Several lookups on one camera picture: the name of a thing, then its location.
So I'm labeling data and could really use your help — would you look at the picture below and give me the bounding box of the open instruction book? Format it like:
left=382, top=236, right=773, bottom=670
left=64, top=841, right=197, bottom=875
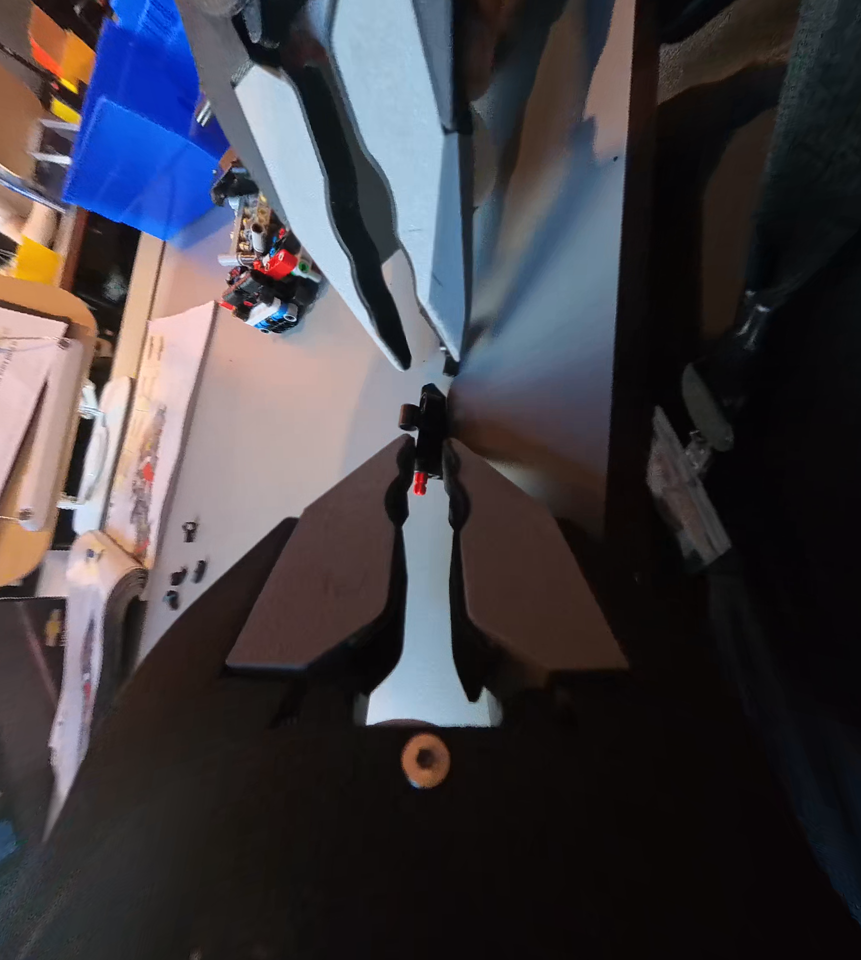
left=46, top=300, right=220, bottom=796

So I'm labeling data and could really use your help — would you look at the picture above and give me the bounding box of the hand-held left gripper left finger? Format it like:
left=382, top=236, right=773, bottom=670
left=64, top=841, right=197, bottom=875
left=224, top=433, right=418, bottom=699

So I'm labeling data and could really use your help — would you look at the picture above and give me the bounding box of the black strap with toggle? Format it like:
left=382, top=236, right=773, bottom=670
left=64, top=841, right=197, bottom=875
left=681, top=285, right=784, bottom=451

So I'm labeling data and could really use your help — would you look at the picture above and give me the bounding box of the black hinged brick piece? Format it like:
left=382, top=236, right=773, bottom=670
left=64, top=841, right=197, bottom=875
left=399, top=382, right=448, bottom=481

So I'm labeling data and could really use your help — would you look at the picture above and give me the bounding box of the toy brick car model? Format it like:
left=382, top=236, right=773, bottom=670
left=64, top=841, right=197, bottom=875
left=209, top=153, right=323, bottom=335

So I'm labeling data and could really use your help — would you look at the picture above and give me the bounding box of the blue plastic bin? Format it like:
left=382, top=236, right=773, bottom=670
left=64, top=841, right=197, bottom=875
left=63, top=0, right=233, bottom=249

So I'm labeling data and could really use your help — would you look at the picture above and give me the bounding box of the grey desk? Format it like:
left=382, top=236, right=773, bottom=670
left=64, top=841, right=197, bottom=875
left=44, top=0, right=638, bottom=841

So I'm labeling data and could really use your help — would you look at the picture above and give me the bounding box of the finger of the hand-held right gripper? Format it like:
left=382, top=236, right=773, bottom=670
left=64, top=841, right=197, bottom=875
left=329, top=0, right=475, bottom=378
left=231, top=63, right=414, bottom=374

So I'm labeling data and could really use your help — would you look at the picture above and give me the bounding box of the clear plastic badge holder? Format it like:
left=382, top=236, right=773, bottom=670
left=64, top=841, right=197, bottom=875
left=646, top=408, right=733, bottom=575

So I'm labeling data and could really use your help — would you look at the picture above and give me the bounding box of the wooden board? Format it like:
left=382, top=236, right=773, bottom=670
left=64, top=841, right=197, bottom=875
left=0, top=262, right=98, bottom=597

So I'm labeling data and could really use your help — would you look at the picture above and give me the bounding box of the black printed box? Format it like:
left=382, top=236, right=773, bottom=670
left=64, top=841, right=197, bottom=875
left=0, top=600, right=68, bottom=826

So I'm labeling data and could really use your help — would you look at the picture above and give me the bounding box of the cluster of black connector pieces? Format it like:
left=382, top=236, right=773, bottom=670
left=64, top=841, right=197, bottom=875
left=164, top=517, right=210, bottom=612

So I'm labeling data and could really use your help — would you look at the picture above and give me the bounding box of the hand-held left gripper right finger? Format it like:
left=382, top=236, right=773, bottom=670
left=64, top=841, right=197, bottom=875
left=441, top=437, right=630, bottom=704

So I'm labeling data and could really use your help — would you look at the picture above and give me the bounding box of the white plastic device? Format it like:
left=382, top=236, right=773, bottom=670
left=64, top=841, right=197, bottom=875
left=18, top=333, right=135, bottom=534

